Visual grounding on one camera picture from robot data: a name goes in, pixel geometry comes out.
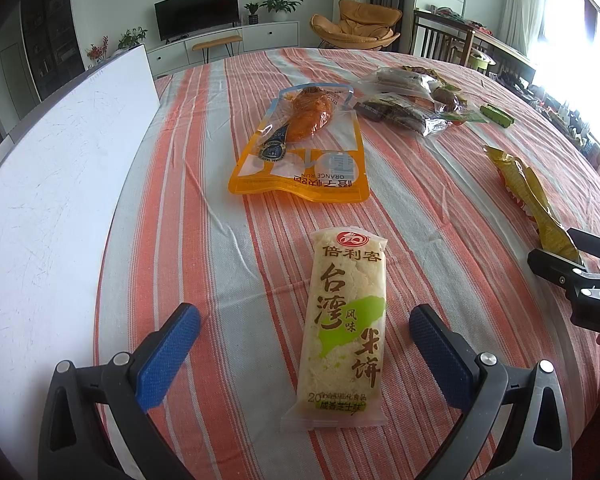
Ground striped orange grey tablecloth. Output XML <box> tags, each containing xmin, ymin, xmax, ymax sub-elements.
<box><xmin>95</xmin><ymin>48</ymin><xmax>600</xmax><ymax>479</ymax></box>

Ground potted green plant right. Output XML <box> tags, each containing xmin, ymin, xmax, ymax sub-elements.
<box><xmin>260</xmin><ymin>0</ymin><xmax>303</xmax><ymax>22</ymax></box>

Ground white cardboard storage box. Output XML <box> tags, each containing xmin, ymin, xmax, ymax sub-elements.
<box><xmin>0</xmin><ymin>48</ymin><xmax>159</xmax><ymax>479</ymax></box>

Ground yellow red snack packet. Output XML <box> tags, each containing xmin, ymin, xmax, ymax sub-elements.
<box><xmin>483</xmin><ymin>145</ymin><xmax>582</xmax><ymax>264</ymax></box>

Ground clear bag dark snacks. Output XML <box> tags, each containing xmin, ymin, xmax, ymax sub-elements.
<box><xmin>354</xmin><ymin>92</ymin><xmax>451</xmax><ymax>136</ymax></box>

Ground wooden stool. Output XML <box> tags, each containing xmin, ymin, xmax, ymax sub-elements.
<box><xmin>190</xmin><ymin>35</ymin><xmax>242</xmax><ymax>64</ymax></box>

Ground green snack packet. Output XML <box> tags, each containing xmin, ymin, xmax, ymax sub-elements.
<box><xmin>480</xmin><ymin>104</ymin><xmax>515</xmax><ymax>128</ymax></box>

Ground clear bag of snacks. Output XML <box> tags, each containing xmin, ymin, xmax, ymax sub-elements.
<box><xmin>354</xmin><ymin>66</ymin><xmax>486</xmax><ymax>124</ymax></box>

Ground black television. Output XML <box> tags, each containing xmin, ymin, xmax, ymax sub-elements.
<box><xmin>155</xmin><ymin>0</ymin><xmax>240</xmax><ymax>40</ymax></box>

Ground plant in white vase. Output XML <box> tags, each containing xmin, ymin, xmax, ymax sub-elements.
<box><xmin>118</xmin><ymin>26</ymin><xmax>148</xmax><ymax>50</ymax></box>

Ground orange lounge chair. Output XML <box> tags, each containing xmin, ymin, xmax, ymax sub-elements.
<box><xmin>310</xmin><ymin>0</ymin><xmax>403</xmax><ymax>51</ymax></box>

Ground red flowers vase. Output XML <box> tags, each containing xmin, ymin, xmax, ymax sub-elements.
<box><xmin>86</xmin><ymin>36</ymin><xmax>109</xmax><ymax>64</ymax></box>

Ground black display cabinet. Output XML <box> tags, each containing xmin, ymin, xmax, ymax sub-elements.
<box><xmin>20</xmin><ymin>0</ymin><xmax>84</xmax><ymax>101</ymax></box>

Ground orange chicken leg packet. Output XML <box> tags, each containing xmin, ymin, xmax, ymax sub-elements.
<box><xmin>228</xmin><ymin>82</ymin><xmax>370</xmax><ymax>204</ymax></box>

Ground small potted plant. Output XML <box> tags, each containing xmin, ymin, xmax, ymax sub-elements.
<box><xmin>245</xmin><ymin>2</ymin><xmax>260</xmax><ymax>25</ymax></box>

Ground white rice cracker packet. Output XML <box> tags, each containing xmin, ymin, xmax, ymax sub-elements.
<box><xmin>282</xmin><ymin>226</ymin><xmax>388</xmax><ymax>430</ymax></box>

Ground white tv cabinet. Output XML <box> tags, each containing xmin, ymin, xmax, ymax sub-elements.
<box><xmin>147</xmin><ymin>21</ymin><xmax>300</xmax><ymax>78</ymax></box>

